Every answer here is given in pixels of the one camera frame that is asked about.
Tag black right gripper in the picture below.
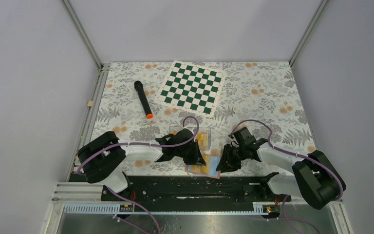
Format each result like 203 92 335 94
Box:
216 144 247 174

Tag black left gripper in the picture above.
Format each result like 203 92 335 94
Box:
176 139 206 166

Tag single yellow credit card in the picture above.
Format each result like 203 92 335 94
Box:
187 165 208 174

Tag tan leather card holder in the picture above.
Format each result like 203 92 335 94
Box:
185 154 221 179

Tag clear acrylic card box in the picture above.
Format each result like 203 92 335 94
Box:
187 127 211 152

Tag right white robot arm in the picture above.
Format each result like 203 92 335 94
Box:
217 127 346 210

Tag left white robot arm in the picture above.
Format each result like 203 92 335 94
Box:
76 128 206 200

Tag yellow credit cards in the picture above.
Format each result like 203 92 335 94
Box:
196 133 211 151

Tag green white checkerboard mat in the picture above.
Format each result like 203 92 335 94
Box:
154 61 227 118

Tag floral patterned table mat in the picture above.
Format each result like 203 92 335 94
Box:
82 61 325 177

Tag black marker orange cap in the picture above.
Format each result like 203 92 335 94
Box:
134 80 153 119

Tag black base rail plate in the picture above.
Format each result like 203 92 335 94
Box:
100 175 291 214

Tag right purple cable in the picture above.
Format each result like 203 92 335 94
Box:
230 119 344 234

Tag purple cable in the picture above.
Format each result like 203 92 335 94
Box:
230 119 344 234
76 116 200 234

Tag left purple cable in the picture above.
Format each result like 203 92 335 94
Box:
76 116 200 234

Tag aluminium frame post right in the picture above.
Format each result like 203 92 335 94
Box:
289 0 329 67

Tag aluminium frame post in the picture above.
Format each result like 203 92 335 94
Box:
289 0 329 67
60 0 103 69

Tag aluminium frame post left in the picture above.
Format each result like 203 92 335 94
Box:
60 0 103 69

